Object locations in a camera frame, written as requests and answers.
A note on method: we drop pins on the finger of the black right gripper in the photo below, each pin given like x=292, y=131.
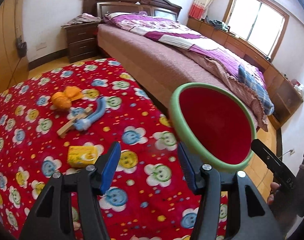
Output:
x=280, y=171

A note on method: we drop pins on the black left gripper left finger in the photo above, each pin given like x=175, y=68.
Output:
x=51, y=215

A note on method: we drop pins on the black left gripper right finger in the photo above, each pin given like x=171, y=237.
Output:
x=248, y=215

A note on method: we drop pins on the wooden notched block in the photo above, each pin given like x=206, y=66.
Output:
x=71, y=123

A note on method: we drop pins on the person's right hand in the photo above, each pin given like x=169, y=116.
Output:
x=274, y=188

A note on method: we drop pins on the yellow box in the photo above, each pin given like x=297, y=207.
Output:
x=81, y=156

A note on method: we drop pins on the wooden window cabinet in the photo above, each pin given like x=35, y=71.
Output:
x=281, y=91

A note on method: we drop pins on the red bin with green rim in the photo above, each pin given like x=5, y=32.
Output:
x=214, y=125

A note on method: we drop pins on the blue curved tube toy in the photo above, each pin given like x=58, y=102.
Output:
x=85, y=123

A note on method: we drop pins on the red floral blanket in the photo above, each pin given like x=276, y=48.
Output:
x=148, y=199

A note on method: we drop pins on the blue plaid cloth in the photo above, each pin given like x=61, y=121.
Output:
x=249, y=80

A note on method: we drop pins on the orange mesh ball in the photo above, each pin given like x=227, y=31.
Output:
x=62, y=101

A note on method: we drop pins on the window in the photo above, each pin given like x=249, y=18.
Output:
x=260, y=23

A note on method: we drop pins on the green clothes on cabinet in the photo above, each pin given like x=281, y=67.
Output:
x=219, y=25

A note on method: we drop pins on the bed with brown mattress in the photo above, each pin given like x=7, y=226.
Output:
x=161, y=68

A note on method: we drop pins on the black bag on wardrobe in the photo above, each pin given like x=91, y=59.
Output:
x=21, y=47

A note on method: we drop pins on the purple white quilt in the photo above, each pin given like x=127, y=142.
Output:
x=175, y=34

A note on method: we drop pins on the dark wooden nightstand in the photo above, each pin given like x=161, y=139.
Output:
x=81, y=41

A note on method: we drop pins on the clothes on nightstand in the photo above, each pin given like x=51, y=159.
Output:
x=81, y=19

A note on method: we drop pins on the dark wooden headboard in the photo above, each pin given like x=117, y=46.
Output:
x=101, y=7

